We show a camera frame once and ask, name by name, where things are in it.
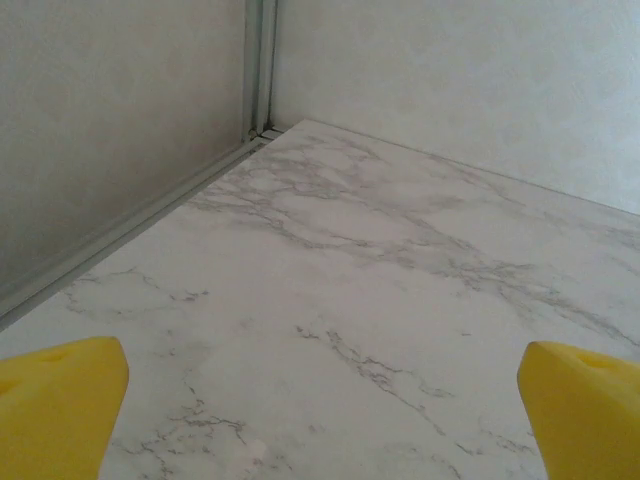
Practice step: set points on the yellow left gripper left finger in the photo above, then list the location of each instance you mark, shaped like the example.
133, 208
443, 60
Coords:
55, 415

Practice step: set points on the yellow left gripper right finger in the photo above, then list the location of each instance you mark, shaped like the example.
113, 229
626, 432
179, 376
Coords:
590, 420

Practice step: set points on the aluminium frame side rail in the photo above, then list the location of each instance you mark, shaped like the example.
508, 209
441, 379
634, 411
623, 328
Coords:
125, 227

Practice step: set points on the aluminium frame post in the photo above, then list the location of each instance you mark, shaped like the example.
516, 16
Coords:
260, 60

